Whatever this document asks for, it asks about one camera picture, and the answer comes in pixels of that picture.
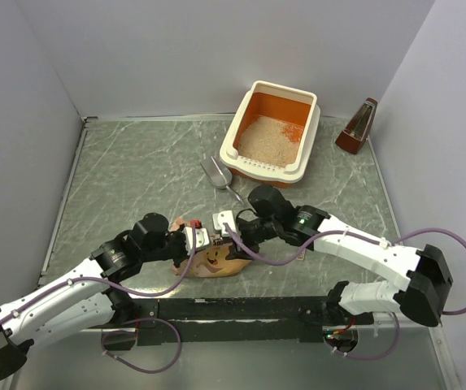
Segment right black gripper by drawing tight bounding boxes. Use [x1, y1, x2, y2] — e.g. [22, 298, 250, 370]
[222, 216, 281, 261]

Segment peach cat litter bag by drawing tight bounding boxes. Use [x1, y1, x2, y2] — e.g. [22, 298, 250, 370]
[169, 215, 254, 280]

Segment metal litter scoop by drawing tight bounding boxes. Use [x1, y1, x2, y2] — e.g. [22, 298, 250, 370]
[200, 156, 245, 206]

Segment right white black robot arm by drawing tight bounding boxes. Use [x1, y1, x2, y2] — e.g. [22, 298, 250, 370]
[227, 184, 453, 327]

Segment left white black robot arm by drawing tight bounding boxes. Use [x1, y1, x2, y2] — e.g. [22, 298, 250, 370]
[0, 213, 202, 381]

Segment beige litter granules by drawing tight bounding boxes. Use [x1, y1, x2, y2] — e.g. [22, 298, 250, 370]
[237, 115, 303, 167]

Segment white orange litter box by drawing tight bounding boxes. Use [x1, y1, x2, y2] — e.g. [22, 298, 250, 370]
[219, 80, 320, 188]

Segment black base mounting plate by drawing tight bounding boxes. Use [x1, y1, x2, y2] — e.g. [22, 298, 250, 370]
[96, 297, 374, 346]

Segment brown wooden metronome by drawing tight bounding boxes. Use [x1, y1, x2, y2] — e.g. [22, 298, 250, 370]
[335, 97, 378, 154]

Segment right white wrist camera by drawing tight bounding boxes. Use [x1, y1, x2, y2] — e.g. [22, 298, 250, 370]
[212, 210, 237, 238]

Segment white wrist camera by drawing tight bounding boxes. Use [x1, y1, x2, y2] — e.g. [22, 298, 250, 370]
[182, 219, 211, 252]
[212, 210, 237, 238]

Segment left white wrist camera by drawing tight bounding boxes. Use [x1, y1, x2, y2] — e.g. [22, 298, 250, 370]
[182, 219, 211, 252]

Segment aluminium rail frame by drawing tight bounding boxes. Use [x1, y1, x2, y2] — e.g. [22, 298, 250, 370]
[11, 316, 442, 338]

